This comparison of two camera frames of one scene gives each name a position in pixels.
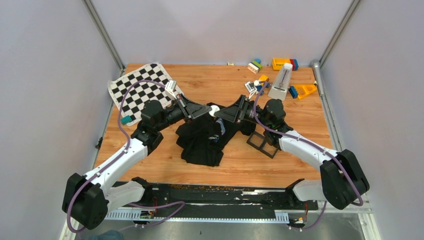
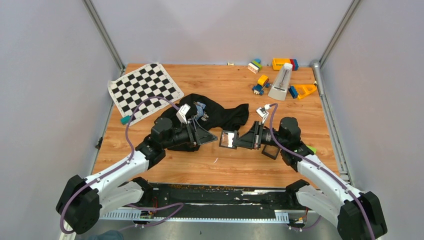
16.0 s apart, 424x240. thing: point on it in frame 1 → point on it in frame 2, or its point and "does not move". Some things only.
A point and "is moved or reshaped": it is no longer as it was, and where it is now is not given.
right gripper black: x=232 y=113 → x=250 y=140
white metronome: x=281 y=86 does not move
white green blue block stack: x=255 y=66 does not move
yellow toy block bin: x=278 y=63 does not move
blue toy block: x=293 y=91 does not move
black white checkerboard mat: x=135 y=97 does not move
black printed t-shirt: x=202 y=139 is moved or reshaped
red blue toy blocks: x=295 y=64 does not move
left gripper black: x=191 y=109 → x=199 y=135
